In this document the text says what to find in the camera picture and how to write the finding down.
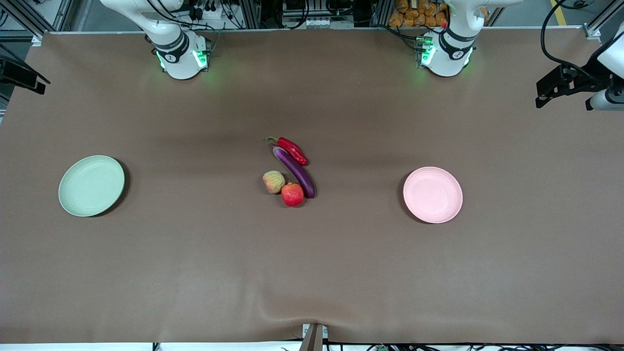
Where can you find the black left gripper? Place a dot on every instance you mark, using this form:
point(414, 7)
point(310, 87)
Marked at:
point(586, 74)

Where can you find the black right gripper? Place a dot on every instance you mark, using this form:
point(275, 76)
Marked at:
point(14, 73)

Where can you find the yellow-pink peach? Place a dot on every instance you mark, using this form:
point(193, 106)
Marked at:
point(273, 182)

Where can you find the red chili pepper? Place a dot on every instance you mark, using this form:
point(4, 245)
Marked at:
point(292, 147)

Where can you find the purple eggplant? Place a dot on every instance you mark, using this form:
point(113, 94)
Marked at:
point(298, 174)

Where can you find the red apple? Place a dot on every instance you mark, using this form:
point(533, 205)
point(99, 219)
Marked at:
point(292, 196)

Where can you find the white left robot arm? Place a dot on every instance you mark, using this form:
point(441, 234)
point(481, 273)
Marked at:
point(451, 53)

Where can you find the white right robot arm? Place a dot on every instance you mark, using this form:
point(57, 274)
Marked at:
point(178, 58)

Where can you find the pale green round plate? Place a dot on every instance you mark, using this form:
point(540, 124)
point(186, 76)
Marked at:
point(90, 187)

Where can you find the bag of orange items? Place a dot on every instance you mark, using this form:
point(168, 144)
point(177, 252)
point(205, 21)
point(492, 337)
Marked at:
point(419, 12)

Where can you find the pink round plate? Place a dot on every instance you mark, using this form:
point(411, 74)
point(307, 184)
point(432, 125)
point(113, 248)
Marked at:
point(431, 195)

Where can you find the white power strip with plugs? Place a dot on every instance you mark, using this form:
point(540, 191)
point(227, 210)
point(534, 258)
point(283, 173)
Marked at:
point(207, 9)

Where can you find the small white power strip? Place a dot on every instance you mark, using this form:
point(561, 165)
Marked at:
point(321, 22)

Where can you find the brown table cover mat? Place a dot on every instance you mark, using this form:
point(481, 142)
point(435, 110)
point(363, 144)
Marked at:
point(312, 273)

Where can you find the aluminium frame post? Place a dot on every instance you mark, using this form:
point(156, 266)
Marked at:
point(597, 24)
point(29, 19)

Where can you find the metal table edge bracket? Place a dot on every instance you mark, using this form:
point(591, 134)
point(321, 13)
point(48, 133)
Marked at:
point(314, 336)

